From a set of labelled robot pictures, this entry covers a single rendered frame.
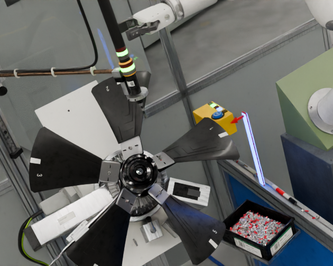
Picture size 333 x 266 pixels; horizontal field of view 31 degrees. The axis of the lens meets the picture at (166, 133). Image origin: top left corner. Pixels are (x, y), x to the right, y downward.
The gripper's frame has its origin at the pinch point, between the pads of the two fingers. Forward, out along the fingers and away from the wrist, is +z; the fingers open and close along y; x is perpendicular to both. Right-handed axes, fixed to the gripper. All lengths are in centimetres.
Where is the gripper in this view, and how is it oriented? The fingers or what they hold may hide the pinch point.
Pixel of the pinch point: (125, 31)
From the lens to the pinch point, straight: 180.2
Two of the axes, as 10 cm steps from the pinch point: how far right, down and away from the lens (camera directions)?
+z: -8.5, 4.6, -2.7
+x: -2.8, -8.1, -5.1
